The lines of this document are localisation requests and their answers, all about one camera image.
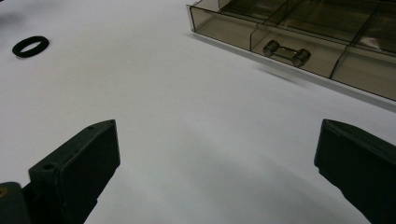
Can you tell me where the smoky transparent acrylic drawer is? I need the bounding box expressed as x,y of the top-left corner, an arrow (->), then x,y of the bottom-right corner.
186,0 -> 396,103

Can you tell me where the black rubber ring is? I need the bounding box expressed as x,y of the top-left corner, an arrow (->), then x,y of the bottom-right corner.
11,35 -> 50,59

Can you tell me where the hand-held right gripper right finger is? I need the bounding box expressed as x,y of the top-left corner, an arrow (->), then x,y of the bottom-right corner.
313,119 -> 396,224

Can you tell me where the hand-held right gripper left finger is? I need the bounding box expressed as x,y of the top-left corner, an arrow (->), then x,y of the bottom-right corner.
21,119 -> 121,224

